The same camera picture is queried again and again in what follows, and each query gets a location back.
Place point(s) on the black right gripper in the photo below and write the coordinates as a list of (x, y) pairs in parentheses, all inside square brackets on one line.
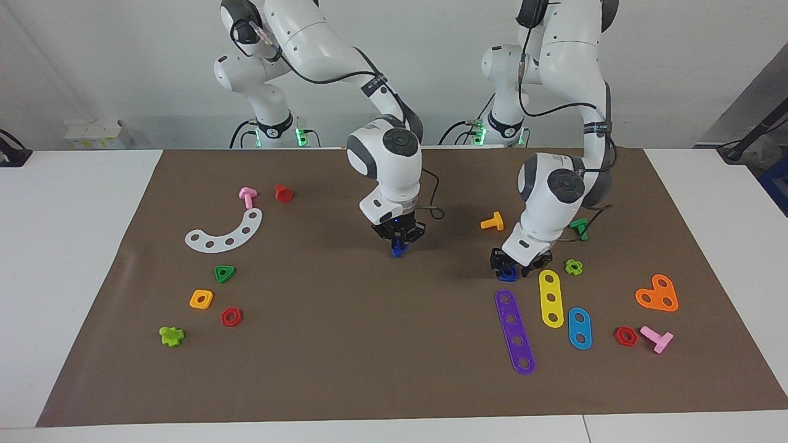
[(400, 227)]

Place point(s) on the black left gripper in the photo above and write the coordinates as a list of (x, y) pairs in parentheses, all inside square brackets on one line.
[(540, 261)]

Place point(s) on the blue square plastic nut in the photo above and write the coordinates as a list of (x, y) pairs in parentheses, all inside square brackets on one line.
[(508, 278)]

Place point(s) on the blue triangle-head plastic screw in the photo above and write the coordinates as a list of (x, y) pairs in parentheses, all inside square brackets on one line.
[(399, 251)]

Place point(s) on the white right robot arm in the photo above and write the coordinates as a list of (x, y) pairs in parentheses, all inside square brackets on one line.
[(381, 160)]

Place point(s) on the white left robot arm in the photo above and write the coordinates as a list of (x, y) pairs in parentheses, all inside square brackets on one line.
[(548, 209)]

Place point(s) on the yellow plastic screw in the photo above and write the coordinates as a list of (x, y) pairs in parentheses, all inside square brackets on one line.
[(497, 223)]

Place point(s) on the green cross-shaped plastic nut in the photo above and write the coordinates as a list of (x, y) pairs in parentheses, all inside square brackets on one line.
[(579, 269)]

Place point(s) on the green plastic screw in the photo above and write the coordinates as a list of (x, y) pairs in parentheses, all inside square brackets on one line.
[(580, 229)]

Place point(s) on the red hex-head plastic screw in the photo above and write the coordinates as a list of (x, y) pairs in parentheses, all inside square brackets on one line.
[(283, 195)]

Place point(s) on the red hexagonal plastic nut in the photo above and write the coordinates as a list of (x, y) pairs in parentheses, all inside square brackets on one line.
[(224, 318), (618, 337)]

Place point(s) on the pink plastic screw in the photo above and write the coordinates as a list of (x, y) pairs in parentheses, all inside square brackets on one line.
[(662, 341), (247, 200)]

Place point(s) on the green triangular plastic nut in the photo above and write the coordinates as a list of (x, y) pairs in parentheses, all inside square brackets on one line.
[(223, 279)]

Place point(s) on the orange square plastic nut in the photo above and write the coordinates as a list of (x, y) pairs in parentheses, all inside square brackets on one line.
[(192, 303)]

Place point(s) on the lime cross-head plastic screw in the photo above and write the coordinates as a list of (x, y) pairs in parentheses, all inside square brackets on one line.
[(171, 337)]

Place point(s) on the yellow three-hole plate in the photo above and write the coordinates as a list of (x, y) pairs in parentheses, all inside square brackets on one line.
[(550, 288)]

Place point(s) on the purple four-hole plate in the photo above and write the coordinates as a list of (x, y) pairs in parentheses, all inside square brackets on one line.
[(514, 329)]

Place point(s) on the blue two-hole plate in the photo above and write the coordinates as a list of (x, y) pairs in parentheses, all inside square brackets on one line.
[(579, 328)]

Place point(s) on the brown table mat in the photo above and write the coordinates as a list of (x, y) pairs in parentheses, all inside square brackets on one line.
[(345, 344)]

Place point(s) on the orange angled three-hole plate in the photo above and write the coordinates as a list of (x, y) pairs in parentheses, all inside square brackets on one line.
[(657, 294)]

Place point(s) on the white curved five-hole plate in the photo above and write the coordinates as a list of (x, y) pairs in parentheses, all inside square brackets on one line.
[(238, 235)]

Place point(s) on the black stand pole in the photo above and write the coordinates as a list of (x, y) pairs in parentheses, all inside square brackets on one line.
[(735, 149)]

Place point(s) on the blue crate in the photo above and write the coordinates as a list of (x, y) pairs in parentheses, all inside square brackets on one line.
[(777, 184)]

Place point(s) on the white cardboard box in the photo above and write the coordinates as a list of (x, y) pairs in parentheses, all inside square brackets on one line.
[(92, 136)]

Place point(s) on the black table clamp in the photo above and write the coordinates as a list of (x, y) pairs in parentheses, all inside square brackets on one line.
[(15, 157)]

